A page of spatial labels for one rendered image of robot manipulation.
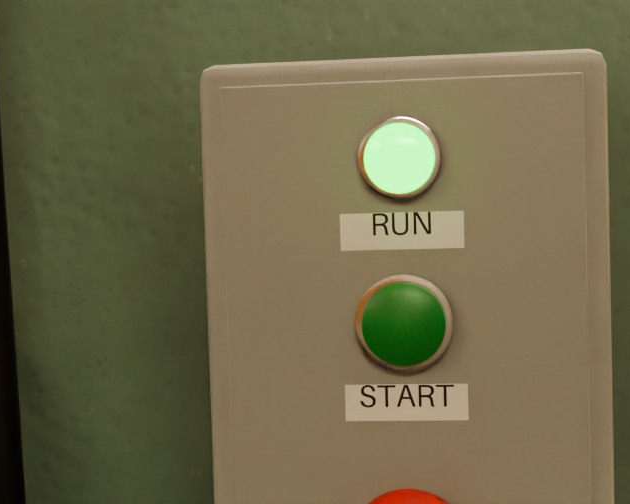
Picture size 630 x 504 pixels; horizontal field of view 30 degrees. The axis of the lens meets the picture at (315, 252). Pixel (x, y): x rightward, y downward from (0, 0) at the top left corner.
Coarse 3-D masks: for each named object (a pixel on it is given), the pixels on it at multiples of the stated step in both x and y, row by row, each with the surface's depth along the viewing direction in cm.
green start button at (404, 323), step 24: (384, 288) 29; (408, 288) 28; (432, 288) 29; (360, 312) 29; (384, 312) 28; (408, 312) 28; (432, 312) 28; (360, 336) 29; (384, 336) 28; (408, 336) 28; (432, 336) 28; (384, 360) 29; (408, 360) 29; (432, 360) 29
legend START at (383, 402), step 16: (384, 384) 29; (400, 384) 29; (416, 384) 29; (432, 384) 29; (448, 384) 29; (464, 384) 29; (352, 400) 29; (368, 400) 29; (384, 400) 29; (400, 400) 29; (416, 400) 29; (432, 400) 29; (448, 400) 29; (464, 400) 29; (352, 416) 29; (368, 416) 29; (384, 416) 29; (400, 416) 29; (416, 416) 29; (432, 416) 29; (448, 416) 29; (464, 416) 29
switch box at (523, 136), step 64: (256, 64) 30; (320, 64) 29; (384, 64) 29; (448, 64) 29; (512, 64) 29; (576, 64) 28; (256, 128) 29; (320, 128) 29; (448, 128) 29; (512, 128) 28; (576, 128) 28; (256, 192) 29; (320, 192) 29; (448, 192) 29; (512, 192) 29; (576, 192) 28; (256, 256) 29; (320, 256) 29; (384, 256) 29; (448, 256) 29; (512, 256) 29; (576, 256) 28; (256, 320) 29; (320, 320) 29; (512, 320) 29; (576, 320) 29; (256, 384) 30; (320, 384) 29; (512, 384) 29; (576, 384) 29; (256, 448) 30; (320, 448) 29; (384, 448) 29; (448, 448) 29; (512, 448) 29; (576, 448) 29
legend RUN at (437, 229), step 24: (360, 216) 29; (384, 216) 29; (408, 216) 29; (432, 216) 29; (456, 216) 29; (360, 240) 29; (384, 240) 29; (408, 240) 29; (432, 240) 29; (456, 240) 29
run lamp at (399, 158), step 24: (384, 120) 29; (408, 120) 29; (360, 144) 29; (384, 144) 28; (408, 144) 28; (432, 144) 28; (360, 168) 29; (384, 168) 28; (408, 168) 28; (432, 168) 28; (384, 192) 29; (408, 192) 29
